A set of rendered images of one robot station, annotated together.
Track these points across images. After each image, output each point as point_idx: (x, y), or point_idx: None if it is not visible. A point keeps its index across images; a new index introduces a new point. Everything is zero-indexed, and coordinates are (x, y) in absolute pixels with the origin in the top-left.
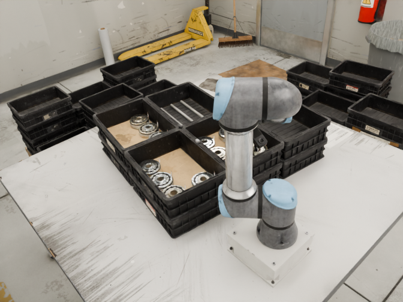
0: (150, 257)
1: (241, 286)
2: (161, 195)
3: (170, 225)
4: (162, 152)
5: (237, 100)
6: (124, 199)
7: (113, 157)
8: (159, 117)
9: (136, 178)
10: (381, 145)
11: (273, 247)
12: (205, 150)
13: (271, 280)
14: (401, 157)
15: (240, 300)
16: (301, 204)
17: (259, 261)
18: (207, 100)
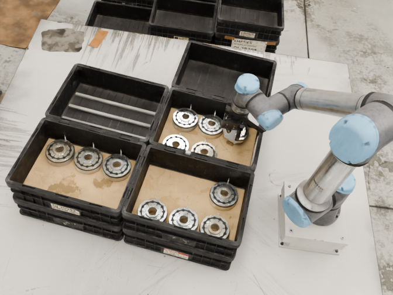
0: None
1: (319, 271)
2: (227, 243)
3: (223, 261)
4: (141, 183)
5: (382, 141)
6: (128, 262)
7: (65, 219)
8: (97, 137)
9: (145, 233)
10: (293, 60)
11: (331, 223)
12: (208, 160)
13: (334, 250)
14: (316, 68)
15: (328, 284)
16: (289, 161)
17: (327, 243)
18: (123, 83)
